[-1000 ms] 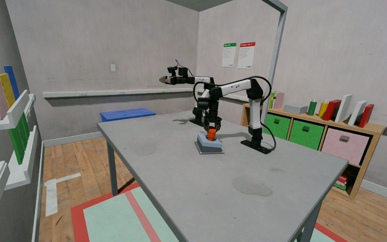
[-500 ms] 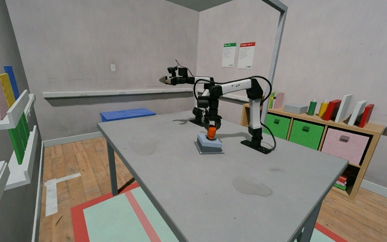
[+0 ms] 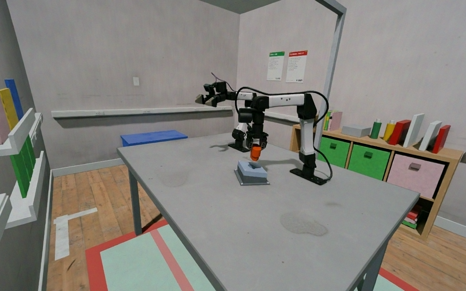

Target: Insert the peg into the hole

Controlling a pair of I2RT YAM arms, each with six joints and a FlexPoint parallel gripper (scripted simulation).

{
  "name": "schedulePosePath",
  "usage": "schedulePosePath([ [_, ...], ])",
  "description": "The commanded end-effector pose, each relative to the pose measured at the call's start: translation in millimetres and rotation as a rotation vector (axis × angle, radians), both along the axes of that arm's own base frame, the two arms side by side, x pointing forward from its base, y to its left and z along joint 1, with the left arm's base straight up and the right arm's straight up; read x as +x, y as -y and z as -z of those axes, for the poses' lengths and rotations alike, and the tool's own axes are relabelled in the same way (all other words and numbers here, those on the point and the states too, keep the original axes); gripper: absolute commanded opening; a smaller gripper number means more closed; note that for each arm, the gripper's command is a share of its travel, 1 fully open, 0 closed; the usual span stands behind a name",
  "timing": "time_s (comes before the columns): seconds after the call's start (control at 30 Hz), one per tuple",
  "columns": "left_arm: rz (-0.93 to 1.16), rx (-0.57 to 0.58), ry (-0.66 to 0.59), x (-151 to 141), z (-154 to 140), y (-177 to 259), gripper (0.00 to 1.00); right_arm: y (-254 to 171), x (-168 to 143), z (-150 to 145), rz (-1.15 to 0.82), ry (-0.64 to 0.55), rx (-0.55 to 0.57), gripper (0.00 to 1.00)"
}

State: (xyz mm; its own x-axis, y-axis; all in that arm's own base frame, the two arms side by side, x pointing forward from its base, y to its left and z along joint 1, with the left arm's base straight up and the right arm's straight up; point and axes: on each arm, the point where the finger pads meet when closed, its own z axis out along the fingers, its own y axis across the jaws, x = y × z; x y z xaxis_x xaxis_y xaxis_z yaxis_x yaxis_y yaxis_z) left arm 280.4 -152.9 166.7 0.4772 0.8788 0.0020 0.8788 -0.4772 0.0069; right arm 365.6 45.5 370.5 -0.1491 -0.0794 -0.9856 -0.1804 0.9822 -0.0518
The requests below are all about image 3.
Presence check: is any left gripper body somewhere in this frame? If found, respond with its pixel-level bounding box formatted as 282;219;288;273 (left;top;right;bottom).
246;123;269;147

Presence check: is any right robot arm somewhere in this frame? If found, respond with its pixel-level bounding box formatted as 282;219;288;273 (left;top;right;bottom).
204;82;257;152

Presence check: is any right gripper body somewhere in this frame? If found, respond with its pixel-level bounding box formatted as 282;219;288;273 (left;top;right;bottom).
202;94;220;107

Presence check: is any light blue flat plate with holes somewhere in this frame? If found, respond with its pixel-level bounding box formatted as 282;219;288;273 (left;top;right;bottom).
238;161;267;178

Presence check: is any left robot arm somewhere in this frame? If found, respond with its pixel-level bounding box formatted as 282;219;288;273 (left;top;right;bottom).
238;93;327;186

